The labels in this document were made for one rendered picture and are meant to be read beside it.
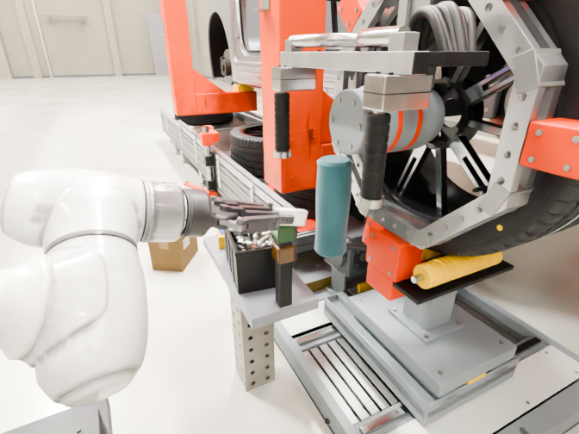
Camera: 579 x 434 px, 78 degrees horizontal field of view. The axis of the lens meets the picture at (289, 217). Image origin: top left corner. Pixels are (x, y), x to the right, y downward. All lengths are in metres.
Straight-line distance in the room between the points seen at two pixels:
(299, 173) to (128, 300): 0.95
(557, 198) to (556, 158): 0.12
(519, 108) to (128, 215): 0.59
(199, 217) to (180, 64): 2.57
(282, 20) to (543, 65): 0.76
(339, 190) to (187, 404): 0.80
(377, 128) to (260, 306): 0.49
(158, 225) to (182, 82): 2.59
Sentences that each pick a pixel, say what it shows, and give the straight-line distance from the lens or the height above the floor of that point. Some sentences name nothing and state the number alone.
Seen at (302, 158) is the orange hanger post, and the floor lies 0.64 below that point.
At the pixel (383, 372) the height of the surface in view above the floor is 0.12.
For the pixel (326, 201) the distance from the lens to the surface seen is 0.90.
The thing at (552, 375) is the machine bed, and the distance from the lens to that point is 1.45.
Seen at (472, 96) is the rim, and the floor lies 0.90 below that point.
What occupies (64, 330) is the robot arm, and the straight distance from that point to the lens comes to 0.40.
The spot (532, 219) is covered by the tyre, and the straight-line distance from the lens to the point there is 0.78.
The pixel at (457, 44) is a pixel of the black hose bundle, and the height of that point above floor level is 0.99.
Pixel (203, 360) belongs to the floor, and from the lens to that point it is 1.39.
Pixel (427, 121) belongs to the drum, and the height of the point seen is 0.85.
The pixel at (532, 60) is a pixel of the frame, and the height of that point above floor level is 0.97.
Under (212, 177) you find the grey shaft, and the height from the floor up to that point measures 0.21.
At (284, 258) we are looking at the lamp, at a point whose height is 0.58.
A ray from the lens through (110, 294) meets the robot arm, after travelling 0.42.
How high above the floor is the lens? 0.98
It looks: 24 degrees down
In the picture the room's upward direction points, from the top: straight up
